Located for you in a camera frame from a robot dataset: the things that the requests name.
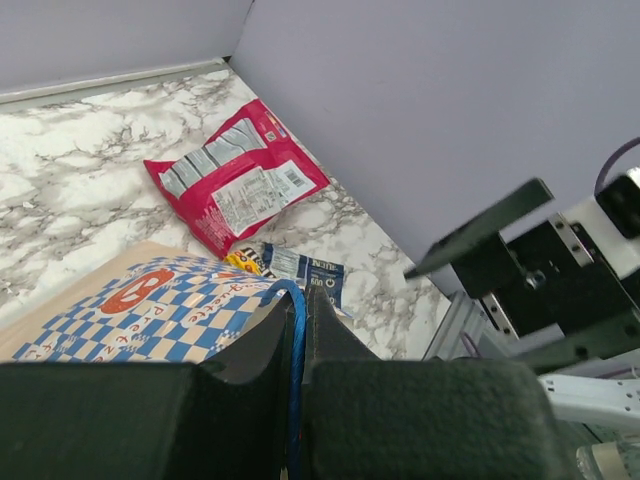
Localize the yellow M&M candy pack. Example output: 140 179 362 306
224 247 276 278

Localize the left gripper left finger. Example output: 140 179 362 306
1 297 294 479

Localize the blue checkered paper bag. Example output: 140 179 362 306
1 245 307 479

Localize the blue Kettle chips bag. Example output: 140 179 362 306
262 243 352 319

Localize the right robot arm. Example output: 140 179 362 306
405 169 639 430

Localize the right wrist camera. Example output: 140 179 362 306
561 167 639 280

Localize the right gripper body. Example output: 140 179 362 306
452 214 639 373

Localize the pink snack bag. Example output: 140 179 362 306
144 99 330 258

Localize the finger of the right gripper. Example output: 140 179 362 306
404 178 554 280

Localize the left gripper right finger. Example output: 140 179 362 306
302 287 575 479

